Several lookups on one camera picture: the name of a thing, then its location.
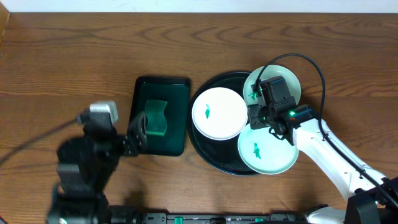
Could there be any pale green plate top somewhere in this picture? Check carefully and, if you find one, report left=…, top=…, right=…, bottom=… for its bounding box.
left=243, top=65, right=301, bottom=106

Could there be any black rectangular tray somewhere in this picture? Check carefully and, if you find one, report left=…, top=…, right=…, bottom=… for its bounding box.
left=129, top=76, right=190, bottom=156

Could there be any black round tray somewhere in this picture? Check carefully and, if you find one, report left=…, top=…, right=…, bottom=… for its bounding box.
left=187, top=70, right=299, bottom=177

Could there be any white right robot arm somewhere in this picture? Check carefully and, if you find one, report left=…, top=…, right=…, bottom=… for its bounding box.
left=244, top=76, right=397, bottom=223

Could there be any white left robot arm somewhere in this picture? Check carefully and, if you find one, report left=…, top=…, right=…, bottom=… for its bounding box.
left=46, top=110, right=147, bottom=224

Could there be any green wavy sponge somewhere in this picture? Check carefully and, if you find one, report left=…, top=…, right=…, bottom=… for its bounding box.
left=144, top=100, right=167, bottom=136

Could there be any pale green plate bottom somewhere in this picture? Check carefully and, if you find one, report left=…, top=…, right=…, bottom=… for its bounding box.
left=238, top=124, right=299, bottom=175

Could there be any pale green plate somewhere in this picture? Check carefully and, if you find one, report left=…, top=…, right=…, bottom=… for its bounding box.
left=243, top=65, right=301, bottom=106
left=238, top=124, right=299, bottom=175

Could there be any white plate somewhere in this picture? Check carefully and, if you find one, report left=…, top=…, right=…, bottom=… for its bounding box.
left=192, top=87, right=248, bottom=141

